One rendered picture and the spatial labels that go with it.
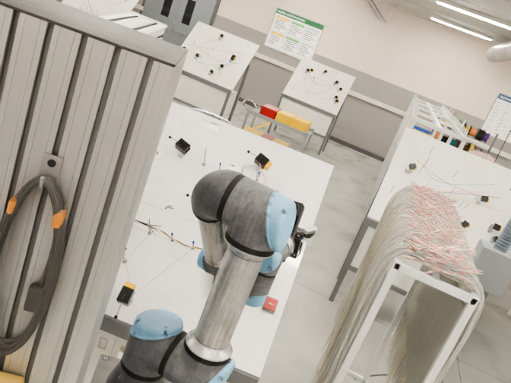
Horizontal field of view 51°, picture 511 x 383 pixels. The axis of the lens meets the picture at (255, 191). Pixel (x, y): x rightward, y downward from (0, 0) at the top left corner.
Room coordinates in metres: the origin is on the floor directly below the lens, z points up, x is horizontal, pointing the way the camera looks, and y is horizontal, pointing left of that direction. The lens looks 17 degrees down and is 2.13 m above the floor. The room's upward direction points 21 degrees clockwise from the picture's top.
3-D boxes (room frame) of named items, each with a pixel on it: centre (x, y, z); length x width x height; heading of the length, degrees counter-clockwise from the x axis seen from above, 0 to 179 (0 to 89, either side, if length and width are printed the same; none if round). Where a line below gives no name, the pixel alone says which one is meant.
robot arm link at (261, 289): (1.34, -0.08, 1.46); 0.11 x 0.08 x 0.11; 74
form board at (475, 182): (4.72, -1.63, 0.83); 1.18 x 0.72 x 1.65; 79
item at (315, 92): (11.05, -0.42, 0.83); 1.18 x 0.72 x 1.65; 79
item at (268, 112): (7.06, 0.08, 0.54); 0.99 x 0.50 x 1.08; 81
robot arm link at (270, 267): (1.33, -0.10, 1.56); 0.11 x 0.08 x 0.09; 164
